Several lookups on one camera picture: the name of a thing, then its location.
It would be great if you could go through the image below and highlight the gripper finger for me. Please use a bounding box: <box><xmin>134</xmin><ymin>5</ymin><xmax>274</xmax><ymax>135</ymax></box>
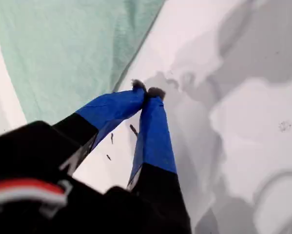
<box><xmin>52</xmin><ymin>78</ymin><xmax>147</xmax><ymax>176</ymax></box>
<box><xmin>126</xmin><ymin>86</ymin><xmax>193</xmax><ymax>234</ymax></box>

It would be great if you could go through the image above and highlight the pale green T-shirt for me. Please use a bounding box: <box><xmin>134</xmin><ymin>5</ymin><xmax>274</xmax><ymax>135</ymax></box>
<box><xmin>0</xmin><ymin>0</ymin><xmax>167</xmax><ymax>128</ymax></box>

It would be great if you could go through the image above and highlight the arm red white wire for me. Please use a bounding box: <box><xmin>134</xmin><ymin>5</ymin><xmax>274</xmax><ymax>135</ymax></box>
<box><xmin>0</xmin><ymin>178</ymin><xmax>72</xmax><ymax>208</ymax></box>

